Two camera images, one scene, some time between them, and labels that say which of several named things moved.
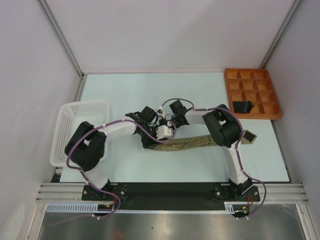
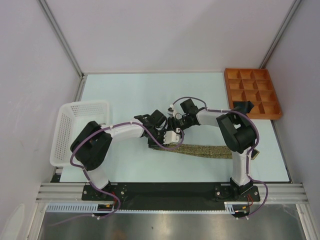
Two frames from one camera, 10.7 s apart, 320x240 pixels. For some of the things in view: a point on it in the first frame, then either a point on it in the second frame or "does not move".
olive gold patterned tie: (198, 142) -> (210, 151)
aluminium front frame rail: (63, 193) does not move
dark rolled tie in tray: (243, 106) does not move
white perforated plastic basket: (70, 116) does not move
